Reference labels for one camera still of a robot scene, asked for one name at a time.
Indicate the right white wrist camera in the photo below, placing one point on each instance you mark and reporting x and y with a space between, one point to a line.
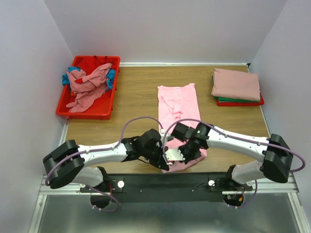
173 155

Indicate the red shirt in bin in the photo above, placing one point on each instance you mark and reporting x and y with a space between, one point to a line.
89 63

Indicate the folded dusty pink shirt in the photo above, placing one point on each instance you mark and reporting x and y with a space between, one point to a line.
235 85

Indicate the aluminium rail frame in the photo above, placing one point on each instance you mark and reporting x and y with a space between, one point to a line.
253 121

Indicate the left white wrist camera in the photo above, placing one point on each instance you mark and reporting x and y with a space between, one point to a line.
165 137

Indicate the crumpled dusty pink shirt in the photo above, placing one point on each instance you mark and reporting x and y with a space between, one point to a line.
87 88

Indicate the folded red shirt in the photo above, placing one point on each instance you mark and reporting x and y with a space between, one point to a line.
231 104

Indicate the light pink t shirt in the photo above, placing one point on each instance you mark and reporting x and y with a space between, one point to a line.
175 103

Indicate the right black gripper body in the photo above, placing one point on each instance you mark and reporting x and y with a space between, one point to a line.
189 152

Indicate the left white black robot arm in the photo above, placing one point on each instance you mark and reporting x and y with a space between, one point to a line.
64 163

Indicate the folded green shirt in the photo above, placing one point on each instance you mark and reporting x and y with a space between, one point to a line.
222 99

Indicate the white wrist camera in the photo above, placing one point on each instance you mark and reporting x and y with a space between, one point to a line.
165 137
173 155

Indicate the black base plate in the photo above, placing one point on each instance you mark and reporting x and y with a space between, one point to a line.
169 187

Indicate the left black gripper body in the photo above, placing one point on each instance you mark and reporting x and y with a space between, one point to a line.
154 155

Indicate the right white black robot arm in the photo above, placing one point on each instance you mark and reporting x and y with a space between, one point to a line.
272 158

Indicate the red plastic bin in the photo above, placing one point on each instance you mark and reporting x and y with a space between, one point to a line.
101 108

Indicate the blue crumpled shirt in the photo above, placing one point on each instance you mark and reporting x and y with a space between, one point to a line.
109 82

